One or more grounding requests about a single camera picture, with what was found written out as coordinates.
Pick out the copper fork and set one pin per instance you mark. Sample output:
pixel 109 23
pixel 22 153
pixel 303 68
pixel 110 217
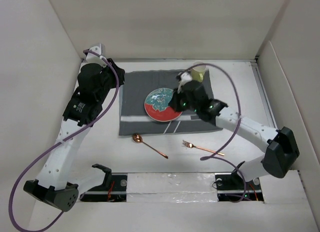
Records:
pixel 191 145

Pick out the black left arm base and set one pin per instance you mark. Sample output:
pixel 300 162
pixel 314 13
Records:
pixel 112 189

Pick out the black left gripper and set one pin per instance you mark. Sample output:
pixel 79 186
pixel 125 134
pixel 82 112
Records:
pixel 120 71

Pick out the teal and red plate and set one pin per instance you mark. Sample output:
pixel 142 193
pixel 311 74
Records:
pixel 157 107

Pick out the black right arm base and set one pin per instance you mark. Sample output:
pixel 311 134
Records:
pixel 241 184

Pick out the copper spoon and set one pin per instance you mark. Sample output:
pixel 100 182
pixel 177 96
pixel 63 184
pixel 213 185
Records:
pixel 138 139

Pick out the pale yellow mug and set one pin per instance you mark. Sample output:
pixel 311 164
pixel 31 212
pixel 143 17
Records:
pixel 198 72

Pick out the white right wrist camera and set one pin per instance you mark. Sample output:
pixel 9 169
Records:
pixel 183 78

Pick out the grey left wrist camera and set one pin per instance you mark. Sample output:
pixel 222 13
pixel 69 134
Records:
pixel 99 49

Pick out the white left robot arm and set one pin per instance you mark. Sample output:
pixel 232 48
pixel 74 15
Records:
pixel 54 185

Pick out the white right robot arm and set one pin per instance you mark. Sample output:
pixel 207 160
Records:
pixel 279 146

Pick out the grey cloth placemat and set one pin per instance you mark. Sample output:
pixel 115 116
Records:
pixel 134 118

